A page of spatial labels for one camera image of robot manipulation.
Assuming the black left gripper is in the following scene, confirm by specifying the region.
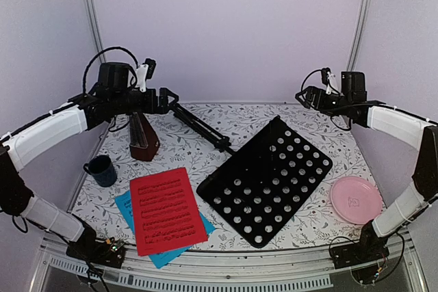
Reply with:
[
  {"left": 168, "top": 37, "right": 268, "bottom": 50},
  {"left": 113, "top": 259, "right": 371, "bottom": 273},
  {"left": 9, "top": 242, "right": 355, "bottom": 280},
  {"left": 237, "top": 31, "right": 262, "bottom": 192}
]
[{"left": 112, "top": 87, "right": 180, "bottom": 116}]

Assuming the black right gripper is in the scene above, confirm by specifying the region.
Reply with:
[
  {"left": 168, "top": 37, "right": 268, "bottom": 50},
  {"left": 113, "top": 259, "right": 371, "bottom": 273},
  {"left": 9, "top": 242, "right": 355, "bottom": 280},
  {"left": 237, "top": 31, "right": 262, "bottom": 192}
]
[{"left": 296, "top": 85, "right": 352, "bottom": 117}]

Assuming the black music stand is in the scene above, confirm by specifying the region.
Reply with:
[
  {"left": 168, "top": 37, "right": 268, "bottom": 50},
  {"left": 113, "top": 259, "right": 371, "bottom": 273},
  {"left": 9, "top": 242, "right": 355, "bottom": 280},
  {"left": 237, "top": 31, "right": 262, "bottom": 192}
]
[{"left": 172, "top": 104, "right": 333, "bottom": 248}]

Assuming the red sheet music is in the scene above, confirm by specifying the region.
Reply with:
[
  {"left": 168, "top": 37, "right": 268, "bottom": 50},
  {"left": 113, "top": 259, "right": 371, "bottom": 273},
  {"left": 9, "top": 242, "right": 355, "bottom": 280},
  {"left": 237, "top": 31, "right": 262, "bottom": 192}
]
[{"left": 130, "top": 168, "right": 208, "bottom": 256}]

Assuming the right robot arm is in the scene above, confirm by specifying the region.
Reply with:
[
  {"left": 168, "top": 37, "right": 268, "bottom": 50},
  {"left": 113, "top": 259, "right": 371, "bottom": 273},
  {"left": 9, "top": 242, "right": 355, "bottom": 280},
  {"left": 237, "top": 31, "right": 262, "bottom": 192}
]
[{"left": 295, "top": 68, "right": 437, "bottom": 262}]

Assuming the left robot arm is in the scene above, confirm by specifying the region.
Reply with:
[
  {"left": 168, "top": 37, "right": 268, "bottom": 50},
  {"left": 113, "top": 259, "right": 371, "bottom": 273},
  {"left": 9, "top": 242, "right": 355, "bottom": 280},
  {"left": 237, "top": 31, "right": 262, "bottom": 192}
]
[{"left": 1, "top": 59, "right": 179, "bottom": 261}]

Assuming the brown wooden metronome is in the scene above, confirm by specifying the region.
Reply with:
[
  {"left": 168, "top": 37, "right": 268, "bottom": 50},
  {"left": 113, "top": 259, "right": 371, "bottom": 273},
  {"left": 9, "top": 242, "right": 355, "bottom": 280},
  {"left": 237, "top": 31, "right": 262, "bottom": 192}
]
[{"left": 129, "top": 112, "right": 160, "bottom": 162}]

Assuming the dark blue mug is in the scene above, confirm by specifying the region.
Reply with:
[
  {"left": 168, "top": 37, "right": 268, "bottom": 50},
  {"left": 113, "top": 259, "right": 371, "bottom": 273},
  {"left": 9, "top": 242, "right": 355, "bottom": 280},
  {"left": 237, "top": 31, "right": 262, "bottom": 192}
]
[{"left": 83, "top": 155, "right": 117, "bottom": 187}]

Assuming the pink plastic plate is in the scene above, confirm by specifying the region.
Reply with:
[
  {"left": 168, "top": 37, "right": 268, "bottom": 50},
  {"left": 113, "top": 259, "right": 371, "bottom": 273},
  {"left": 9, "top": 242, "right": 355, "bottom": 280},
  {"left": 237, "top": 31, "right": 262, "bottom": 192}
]
[{"left": 330, "top": 176, "right": 383, "bottom": 225}]

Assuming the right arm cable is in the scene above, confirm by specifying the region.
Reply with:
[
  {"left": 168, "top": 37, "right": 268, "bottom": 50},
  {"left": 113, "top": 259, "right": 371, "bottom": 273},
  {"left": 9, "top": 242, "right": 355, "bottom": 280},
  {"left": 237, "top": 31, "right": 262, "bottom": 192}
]
[{"left": 300, "top": 68, "right": 353, "bottom": 132}]

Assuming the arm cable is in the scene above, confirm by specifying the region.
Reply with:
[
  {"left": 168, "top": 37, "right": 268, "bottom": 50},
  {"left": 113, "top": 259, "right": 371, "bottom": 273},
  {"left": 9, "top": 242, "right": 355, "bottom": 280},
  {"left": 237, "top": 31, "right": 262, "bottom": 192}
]
[
  {"left": 82, "top": 46, "right": 141, "bottom": 96},
  {"left": 300, "top": 68, "right": 353, "bottom": 132}
]

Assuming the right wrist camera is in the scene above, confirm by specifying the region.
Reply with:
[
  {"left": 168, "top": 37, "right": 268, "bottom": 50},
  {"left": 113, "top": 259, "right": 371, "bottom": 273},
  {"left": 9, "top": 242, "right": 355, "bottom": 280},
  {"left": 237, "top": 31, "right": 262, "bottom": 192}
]
[{"left": 321, "top": 68, "right": 339, "bottom": 95}]

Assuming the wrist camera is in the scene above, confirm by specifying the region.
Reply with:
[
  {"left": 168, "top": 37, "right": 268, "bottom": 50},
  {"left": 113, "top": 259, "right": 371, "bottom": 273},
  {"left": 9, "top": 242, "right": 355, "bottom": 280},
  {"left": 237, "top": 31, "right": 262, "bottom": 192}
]
[
  {"left": 321, "top": 68, "right": 339, "bottom": 95},
  {"left": 136, "top": 58, "right": 156, "bottom": 92}
]

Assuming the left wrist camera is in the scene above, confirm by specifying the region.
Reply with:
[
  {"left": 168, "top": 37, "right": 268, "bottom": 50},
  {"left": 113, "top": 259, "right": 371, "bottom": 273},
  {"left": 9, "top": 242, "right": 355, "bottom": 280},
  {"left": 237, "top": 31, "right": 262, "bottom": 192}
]
[{"left": 136, "top": 58, "right": 156, "bottom": 92}]

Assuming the right aluminium frame post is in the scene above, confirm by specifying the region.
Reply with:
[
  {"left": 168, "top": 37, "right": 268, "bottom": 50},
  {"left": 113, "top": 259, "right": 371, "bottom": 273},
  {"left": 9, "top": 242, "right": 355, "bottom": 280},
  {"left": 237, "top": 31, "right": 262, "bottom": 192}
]
[{"left": 346, "top": 0, "right": 371, "bottom": 71}]

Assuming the aluminium frame post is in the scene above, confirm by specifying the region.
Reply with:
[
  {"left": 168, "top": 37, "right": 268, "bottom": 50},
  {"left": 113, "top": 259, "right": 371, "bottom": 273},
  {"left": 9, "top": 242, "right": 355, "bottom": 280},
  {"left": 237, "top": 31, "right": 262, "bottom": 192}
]
[
  {"left": 346, "top": 0, "right": 371, "bottom": 71},
  {"left": 83, "top": 0, "right": 103, "bottom": 53}
]

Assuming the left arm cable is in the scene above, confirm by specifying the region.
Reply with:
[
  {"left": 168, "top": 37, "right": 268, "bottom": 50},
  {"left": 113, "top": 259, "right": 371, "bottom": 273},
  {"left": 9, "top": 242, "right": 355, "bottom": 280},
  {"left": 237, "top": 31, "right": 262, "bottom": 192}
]
[{"left": 82, "top": 46, "right": 141, "bottom": 96}]

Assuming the left aluminium frame post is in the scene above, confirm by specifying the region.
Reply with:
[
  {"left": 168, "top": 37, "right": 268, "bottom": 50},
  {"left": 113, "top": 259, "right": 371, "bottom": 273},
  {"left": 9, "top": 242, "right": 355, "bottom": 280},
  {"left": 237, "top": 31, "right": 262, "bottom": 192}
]
[{"left": 83, "top": 0, "right": 103, "bottom": 53}]

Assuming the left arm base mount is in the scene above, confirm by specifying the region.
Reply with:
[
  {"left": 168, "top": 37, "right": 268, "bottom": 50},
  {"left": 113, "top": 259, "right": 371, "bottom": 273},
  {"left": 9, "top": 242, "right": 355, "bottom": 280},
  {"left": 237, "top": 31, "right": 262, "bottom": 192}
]
[{"left": 66, "top": 237, "right": 126, "bottom": 269}]

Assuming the front aluminium rail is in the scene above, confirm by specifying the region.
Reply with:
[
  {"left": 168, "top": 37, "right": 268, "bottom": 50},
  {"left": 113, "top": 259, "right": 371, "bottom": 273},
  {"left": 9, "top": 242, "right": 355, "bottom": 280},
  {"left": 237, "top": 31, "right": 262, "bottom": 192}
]
[{"left": 29, "top": 230, "right": 430, "bottom": 291}]

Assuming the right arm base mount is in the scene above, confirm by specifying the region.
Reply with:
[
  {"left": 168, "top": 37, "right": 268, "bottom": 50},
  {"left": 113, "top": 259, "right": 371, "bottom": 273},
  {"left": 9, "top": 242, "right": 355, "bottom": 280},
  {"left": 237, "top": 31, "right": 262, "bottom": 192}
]
[{"left": 328, "top": 237, "right": 389, "bottom": 285}]

